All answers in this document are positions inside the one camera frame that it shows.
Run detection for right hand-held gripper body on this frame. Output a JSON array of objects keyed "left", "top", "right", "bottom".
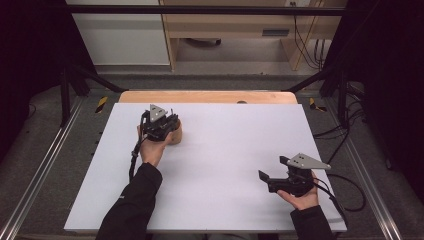
[{"left": 266, "top": 152, "right": 332, "bottom": 198}]

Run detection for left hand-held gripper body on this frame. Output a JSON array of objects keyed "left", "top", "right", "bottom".
[{"left": 139, "top": 104, "right": 173, "bottom": 143}]

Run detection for tan holder with bear figure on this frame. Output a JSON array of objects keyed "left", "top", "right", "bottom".
[{"left": 165, "top": 119, "right": 184, "bottom": 146}]

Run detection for person's right hand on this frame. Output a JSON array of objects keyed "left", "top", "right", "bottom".
[{"left": 276, "top": 170, "right": 320, "bottom": 212}]

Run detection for person's left hand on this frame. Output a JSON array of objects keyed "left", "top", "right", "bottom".
[{"left": 136, "top": 124, "right": 174, "bottom": 168}]

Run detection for white table sheet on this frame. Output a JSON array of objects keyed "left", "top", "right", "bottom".
[{"left": 63, "top": 102, "right": 348, "bottom": 233}]

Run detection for yellow black tape strip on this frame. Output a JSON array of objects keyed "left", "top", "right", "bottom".
[
  {"left": 308, "top": 97, "right": 328, "bottom": 113},
  {"left": 95, "top": 95, "right": 110, "bottom": 114}
]

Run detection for chair base with caster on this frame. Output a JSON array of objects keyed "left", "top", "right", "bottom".
[{"left": 184, "top": 37, "right": 223, "bottom": 47}]

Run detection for black metal stand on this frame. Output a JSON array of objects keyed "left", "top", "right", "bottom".
[
  {"left": 283, "top": 64, "right": 350, "bottom": 129},
  {"left": 59, "top": 62, "right": 128, "bottom": 128}
]

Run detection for white cabinet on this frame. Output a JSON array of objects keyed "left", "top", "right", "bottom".
[{"left": 65, "top": 0, "right": 171, "bottom": 66}]

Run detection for light wooden desk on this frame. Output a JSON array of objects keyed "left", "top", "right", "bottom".
[{"left": 159, "top": 0, "right": 348, "bottom": 72}]

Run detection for black horizontal bar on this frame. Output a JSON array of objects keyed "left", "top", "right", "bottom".
[{"left": 66, "top": 4, "right": 346, "bottom": 16}]

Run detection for black curtain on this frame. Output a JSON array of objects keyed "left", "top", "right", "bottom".
[
  {"left": 0, "top": 0, "right": 98, "bottom": 163},
  {"left": 324, "top": 0, "right": 424, "bottom": 203}
]

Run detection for black floor cables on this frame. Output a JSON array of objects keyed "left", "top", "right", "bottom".
[{"left": 312, "top": 81, "right": 367, "bottom": 166}]

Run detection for right hand-held gripper cable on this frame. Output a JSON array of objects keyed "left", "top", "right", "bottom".
[{"left": 312, "top": 172, "right": 367, "bottom": 230}]

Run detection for aluminium rail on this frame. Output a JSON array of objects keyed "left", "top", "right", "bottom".
[
  {"left": 0, "top": 95, "right": 85, "bottom": 240},
  {"left": 323, "top": 98, "right": 405, "bottom": 240}
]

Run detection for black hanging cables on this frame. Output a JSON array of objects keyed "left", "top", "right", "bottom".
[{"left": 290, "top": 1, "right": 327, "bottom": 71}]

